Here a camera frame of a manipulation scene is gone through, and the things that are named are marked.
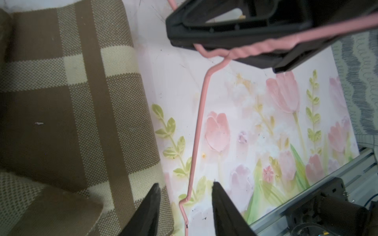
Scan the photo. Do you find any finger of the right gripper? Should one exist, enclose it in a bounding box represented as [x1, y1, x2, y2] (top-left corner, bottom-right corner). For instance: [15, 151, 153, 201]
[165, 0, 378, 74]

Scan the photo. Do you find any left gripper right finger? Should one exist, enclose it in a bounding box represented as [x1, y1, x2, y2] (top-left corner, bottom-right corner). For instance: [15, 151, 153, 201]
[212, 182, 257, 236]

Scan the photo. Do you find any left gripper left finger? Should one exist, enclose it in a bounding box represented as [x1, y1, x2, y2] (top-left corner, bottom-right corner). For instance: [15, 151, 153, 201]
[119, 183, 161, 236]

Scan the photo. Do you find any pink wire hanger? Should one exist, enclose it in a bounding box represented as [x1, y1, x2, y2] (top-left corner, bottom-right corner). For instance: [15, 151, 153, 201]
[166, 0, 378, 236]

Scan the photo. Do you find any brown plaid scarf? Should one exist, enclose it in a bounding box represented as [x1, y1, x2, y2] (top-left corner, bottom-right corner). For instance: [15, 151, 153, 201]
[1, 1, 174, 236]

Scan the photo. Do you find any floral pink table mat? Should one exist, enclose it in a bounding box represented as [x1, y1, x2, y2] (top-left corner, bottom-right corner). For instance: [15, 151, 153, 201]
[124, 1, 359, 236]

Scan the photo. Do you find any aluminium mounting rail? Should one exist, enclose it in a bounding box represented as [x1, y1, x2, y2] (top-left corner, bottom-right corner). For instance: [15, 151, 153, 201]
[250, 147, 378, 236]

